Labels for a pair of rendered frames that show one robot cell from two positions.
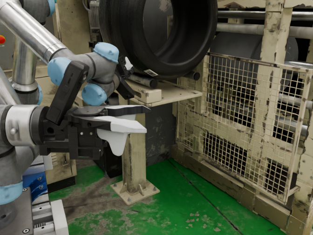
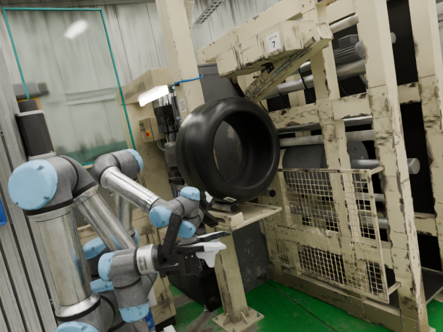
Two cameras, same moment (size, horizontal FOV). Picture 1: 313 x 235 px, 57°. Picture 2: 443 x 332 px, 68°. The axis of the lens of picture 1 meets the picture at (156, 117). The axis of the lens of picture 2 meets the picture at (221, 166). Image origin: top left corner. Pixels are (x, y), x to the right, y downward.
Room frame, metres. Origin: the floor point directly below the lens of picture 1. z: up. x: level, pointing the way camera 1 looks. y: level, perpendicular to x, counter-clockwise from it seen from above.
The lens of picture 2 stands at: (-0.36, -0.05, 1.36)
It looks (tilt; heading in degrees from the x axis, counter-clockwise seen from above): 8 degrees down; 3
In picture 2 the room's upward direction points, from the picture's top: 12 degrees counter-clockwise
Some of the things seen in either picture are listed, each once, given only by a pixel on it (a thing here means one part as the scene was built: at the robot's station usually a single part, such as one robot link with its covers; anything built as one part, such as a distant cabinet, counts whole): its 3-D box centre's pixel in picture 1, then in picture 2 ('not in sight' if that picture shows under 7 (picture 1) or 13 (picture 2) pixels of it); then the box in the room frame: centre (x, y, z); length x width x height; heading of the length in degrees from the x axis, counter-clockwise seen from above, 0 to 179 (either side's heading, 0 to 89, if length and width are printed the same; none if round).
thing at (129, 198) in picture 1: (134, 187); (236, 316); (1.77, 0.16, 0.02); 0.27 x 0.27 x 0.04; 35
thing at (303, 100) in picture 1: (225, 115); (309, 224); (1.57, -0.40, 0.65); 0.90 x 0.02 x 0.70; 35
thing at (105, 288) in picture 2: not in sight; (103, 301); (0.61, 0.45, 0.88); 0.13 x 0.12 x 0.14; 179
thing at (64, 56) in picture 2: not in sight; (76, 87); (1.70, 0.83, 1.74); 0.55 x 0.02 x 0.95; 125
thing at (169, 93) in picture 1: (156, 91); (238, 214); (1.57, 0.00, 0.80); 0.37 x 0.36 x 0.02; 125
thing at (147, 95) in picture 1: (135, 88); (219, 215); (1.49, 0.11, 0.83); 0.36 x 0.09 x 0.06; 35
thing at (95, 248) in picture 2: not in sight; (99, 253); (1.07, 0.65, 0.88); 0.13 x 0.12 x 0.14; 146
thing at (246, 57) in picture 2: not in sight; (261, 52); (1.64, -0.32, 1.71); 0.61 x 0.25 x 0.15; 35
